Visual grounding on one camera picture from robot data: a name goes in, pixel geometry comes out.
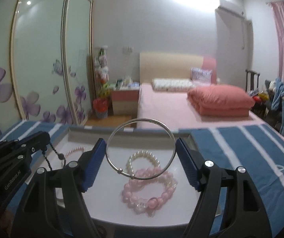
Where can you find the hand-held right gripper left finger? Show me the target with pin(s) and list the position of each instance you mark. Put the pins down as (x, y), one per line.
(93, 163)

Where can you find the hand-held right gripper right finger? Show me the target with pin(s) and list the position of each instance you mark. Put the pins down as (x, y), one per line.
(187, 163)

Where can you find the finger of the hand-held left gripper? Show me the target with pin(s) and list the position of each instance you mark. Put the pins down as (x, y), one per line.
(32, 141)
(5, 160)

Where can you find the thin silver bangle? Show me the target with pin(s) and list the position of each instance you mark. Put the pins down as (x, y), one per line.
(120, 170)

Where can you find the grey cardboard tray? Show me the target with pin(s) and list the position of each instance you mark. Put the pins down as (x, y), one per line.
(107, 203)

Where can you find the red basket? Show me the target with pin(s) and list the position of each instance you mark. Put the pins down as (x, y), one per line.
(100, 106)

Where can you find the blue striped tablecloth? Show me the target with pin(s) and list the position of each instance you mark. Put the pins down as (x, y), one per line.
(243, 148)

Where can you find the bed with pink sheet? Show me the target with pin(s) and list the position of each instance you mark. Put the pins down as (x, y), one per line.
(161, 109)

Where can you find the pink nightstand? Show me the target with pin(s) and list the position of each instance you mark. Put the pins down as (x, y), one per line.
(124, 101)

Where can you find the folded pink quilt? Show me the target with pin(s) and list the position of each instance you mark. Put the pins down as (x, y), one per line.
(221, 100)

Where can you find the white patterned pillow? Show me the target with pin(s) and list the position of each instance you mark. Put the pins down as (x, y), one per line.
(171, 84)

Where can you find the floral sliding door wardrobe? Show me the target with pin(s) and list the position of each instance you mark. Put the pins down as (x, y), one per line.
(40, 54)

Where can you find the tissue box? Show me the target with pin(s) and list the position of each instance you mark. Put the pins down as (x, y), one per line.
(127, 82)

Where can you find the lilac pillow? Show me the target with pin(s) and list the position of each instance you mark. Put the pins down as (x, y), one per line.
(202, 74)

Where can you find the plush toy tower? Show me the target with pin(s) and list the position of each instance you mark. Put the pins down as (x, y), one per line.
(101, 69)

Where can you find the red toy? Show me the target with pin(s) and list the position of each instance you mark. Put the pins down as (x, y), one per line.
(256, 98)

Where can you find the beige and pink headboard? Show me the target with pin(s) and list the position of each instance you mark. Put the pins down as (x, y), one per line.
(166, 64)

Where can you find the dark wooden chair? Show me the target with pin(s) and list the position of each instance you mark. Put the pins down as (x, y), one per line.
(252, 79)

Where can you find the air conditioner pipe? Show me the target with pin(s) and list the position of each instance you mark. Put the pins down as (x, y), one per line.
(243, 34)

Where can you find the white air conditioner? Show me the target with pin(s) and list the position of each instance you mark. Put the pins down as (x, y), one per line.
(231, 8)

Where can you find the white wall switch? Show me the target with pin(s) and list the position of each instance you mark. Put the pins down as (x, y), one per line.
(128, 48)

